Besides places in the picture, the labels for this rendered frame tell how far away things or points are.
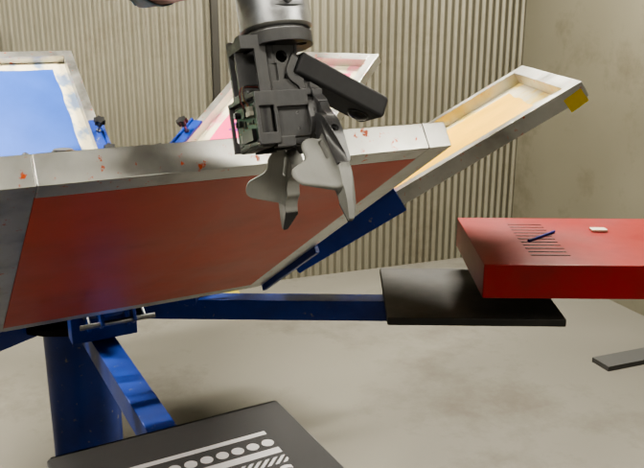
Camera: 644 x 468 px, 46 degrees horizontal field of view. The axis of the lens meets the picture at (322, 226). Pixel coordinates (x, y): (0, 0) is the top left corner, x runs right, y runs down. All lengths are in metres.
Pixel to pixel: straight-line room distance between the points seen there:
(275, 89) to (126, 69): 3.89
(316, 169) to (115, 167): 0.25
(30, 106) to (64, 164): 2.37
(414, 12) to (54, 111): 2.74
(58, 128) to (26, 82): 0.30
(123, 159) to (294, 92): 0.23
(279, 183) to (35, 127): 2.35
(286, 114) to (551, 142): 4.69
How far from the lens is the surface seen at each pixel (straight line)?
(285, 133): 0.76
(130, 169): 0.88
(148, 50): 4.67
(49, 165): 0.87
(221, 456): 1.42
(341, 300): 2.16
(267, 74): 0.78
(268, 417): 1.53
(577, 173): 5.21
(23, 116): 3.19
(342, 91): 0.81
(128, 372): 1.82
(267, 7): 0.78
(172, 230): 1.12
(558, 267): 1.99
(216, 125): 3.03
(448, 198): 5.50
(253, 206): 1.10
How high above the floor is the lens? 1.70
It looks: 15 degrees down
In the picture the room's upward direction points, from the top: straight up
